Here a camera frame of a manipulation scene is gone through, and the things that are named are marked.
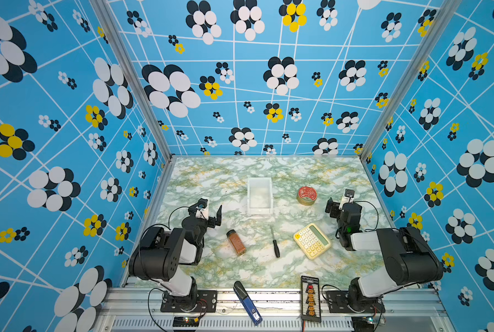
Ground black handled screwdriver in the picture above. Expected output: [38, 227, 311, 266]
[270, 226, 281, 258]

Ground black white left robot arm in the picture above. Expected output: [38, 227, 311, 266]
[129, 199, 222, 306]

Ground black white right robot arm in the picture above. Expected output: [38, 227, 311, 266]
[325, 199, 443, 311]

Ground white plastic bin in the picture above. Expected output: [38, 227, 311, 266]
[247, 177, 274, 215]

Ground red gold round tin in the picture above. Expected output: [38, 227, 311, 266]
[297, 186, 318, 206]

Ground brown spice jar black lid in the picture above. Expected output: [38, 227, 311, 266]
[226, 230, 246, 256]

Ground yellow calculator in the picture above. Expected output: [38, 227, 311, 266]
[293, 224, 331, 260]

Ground blue black handheld device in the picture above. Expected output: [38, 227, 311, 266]
[233, 281, 263, 326]

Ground black board yellow connectors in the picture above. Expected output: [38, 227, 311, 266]
[300, 275, 322, 323]

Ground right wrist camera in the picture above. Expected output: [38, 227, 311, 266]
[341, 189, 356, 205]

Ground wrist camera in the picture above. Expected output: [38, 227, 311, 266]
[341, 189, 356, 205]
[195, 198, 209, 220]

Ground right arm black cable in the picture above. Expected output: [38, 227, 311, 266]
[354, 201, 380, 232]

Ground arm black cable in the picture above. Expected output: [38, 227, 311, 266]
[354, 201, 380, 232]
[140, 205, 198, 250]

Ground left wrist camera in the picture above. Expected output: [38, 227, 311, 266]
[195, 198, 209, 220]

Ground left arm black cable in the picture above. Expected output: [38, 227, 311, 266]
[140, 205, 198, 250]

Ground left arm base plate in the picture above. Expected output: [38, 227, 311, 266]
[161, 290, 218, 313]

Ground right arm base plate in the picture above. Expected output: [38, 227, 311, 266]
[325, 290, 385, 315]

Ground aluminium front rail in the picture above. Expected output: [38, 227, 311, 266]
[94, 288, 454, 331]

